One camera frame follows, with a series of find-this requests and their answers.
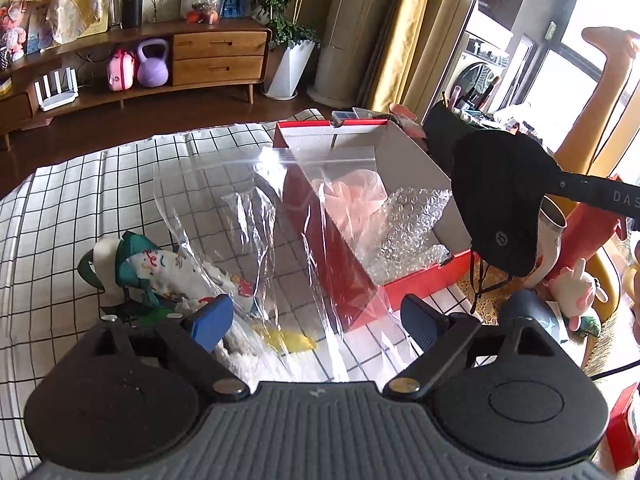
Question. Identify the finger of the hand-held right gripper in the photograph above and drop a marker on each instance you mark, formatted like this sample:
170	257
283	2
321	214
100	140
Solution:
580	187

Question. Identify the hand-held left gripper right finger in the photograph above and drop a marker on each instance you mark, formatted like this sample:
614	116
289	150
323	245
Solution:
422	320

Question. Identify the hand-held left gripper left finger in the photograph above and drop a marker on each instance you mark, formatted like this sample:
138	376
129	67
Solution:
210	322

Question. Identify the red cardboard box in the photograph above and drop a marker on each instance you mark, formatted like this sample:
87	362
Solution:
415	282

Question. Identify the white fluffy towel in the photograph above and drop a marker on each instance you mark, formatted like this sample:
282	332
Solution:
245	355

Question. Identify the yellow sponge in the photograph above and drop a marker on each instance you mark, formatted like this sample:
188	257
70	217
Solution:
290	341

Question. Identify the bubble wrap sheet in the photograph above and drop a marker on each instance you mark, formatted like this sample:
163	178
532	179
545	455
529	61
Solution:
410	220

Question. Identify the clear plastic zip bag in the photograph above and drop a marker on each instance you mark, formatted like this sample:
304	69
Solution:
225	200

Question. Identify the pink mesh bath puff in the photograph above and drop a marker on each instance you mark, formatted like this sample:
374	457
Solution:
350	200

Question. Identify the red water bottle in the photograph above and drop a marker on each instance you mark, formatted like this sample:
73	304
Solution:
585	240

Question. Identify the white tumbler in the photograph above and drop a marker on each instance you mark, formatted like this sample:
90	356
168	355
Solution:
547	240

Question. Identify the orange giraffe toy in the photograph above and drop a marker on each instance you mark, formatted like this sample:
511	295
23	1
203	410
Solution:
600	110

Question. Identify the white rabbit plush toy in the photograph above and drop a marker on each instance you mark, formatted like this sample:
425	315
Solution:
575	285

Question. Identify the dark blue round object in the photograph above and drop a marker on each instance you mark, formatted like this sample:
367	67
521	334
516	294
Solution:
530	315

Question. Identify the dark green storage bag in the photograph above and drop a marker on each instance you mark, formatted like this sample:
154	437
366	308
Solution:
440	125

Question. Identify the washing machine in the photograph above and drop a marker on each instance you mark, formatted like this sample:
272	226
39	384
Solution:
475	75

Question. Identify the black-and-white checked tablecloth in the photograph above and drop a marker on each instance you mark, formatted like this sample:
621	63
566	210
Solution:
75	200

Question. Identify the red carton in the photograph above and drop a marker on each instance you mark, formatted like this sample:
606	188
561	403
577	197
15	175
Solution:
625	425

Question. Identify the yellow curtain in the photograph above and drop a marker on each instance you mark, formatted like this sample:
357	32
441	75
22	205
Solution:
400	35

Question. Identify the purple kettlebell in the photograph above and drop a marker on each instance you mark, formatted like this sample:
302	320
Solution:
152	70

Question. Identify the white planter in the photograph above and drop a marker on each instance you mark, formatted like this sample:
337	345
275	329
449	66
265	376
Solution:
290	70

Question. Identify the pink toy case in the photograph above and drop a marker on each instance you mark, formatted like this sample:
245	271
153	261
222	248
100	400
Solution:
121	72

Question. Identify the wooden TV cabinet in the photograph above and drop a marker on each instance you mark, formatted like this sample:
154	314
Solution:
220	55

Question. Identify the white router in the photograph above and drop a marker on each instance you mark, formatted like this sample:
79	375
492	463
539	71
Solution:
57	100

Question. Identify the covered standing air conditioner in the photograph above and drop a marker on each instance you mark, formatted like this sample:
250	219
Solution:
350	35

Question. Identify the plastic bag of fruit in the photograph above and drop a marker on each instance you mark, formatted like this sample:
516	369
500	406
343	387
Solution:
200	7

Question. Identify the black cylinder speaker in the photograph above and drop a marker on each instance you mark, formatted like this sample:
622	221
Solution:
132	10

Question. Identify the tall green potted plant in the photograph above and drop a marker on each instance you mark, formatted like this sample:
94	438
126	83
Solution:
280	5

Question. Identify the yellow patterned cover cloth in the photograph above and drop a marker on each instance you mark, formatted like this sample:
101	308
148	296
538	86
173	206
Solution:
80	0

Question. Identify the pink plush doll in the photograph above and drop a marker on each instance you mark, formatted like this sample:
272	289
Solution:
14	30

